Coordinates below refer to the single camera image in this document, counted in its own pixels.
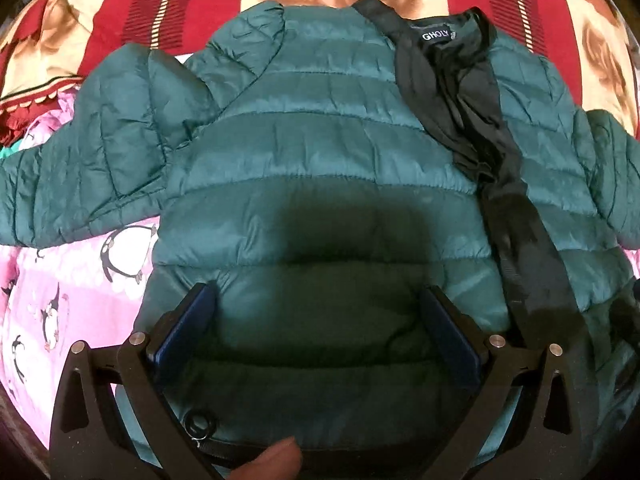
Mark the red cream rose blanket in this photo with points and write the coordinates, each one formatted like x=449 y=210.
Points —
x=48 y=46

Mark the dark green puffer jacket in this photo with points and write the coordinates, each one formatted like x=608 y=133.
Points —
x=325 y=166

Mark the pink penguin fleece blanket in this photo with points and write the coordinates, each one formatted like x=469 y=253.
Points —
x=79 y=220

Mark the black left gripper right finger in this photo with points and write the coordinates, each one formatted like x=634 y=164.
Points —
x=544 y=439

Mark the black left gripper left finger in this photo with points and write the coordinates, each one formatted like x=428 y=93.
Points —
x=89 y=440

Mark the teal green cloth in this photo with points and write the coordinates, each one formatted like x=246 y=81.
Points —
x=9 y=150

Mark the person's thumb tip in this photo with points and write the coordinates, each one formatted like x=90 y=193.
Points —
x=281 y=461

